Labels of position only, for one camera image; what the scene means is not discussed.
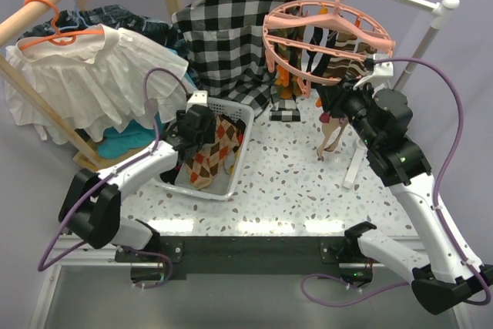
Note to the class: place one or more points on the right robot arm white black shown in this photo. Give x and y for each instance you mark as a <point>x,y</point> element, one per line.
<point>448,273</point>

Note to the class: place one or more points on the olive striped hanging sock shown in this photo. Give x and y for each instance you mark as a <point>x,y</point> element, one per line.
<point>286,82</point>

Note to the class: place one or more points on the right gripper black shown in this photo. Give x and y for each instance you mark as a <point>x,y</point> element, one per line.
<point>333,96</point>

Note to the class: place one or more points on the white laundry basket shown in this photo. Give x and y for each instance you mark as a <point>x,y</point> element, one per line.
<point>223,185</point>

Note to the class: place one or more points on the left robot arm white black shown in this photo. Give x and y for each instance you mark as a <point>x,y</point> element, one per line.
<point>92,206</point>

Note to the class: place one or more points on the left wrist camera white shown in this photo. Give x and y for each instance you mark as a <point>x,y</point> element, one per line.
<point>199,97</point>

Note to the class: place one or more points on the black white checked shirt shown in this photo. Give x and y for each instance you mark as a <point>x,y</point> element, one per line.
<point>225,48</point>

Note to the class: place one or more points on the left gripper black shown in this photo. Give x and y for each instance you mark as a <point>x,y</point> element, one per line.
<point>209,135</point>

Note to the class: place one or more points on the brown white striped sock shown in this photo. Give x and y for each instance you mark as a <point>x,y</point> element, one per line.
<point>339,67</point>

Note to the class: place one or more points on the pink round clip hanger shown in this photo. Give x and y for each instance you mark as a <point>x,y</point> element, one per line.
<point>322,20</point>

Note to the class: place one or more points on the dark patterned garment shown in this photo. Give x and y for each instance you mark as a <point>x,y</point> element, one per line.
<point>116,17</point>

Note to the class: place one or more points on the light blue hanger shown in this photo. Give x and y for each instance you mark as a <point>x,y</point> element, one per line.
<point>75,5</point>

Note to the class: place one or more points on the teal cloth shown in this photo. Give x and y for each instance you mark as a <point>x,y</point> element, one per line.
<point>145,86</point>

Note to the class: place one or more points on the wooden clothes rail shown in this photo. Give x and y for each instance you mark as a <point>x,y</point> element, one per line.
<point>19,21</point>

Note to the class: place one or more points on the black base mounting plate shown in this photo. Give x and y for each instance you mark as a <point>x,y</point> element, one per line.
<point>249,256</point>

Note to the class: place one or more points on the white ruffled blouse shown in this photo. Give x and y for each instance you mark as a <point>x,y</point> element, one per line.
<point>66,77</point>

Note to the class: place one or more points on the orange clothes hanger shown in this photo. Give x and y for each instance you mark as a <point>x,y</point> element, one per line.
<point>58,38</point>

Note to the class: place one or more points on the white rack foot bracket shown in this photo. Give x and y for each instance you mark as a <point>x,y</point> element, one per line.
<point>360,152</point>

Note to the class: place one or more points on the argyle orange brown sock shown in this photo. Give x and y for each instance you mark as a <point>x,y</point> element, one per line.
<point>211,159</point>

